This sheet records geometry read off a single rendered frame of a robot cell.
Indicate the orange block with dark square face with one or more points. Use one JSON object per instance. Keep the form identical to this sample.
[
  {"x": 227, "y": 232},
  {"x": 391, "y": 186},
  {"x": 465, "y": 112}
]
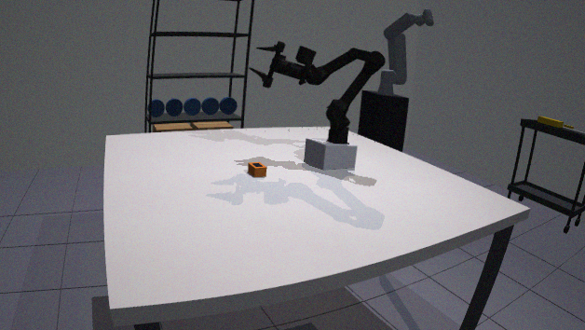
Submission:
[{"x": 256, "y": 169}]

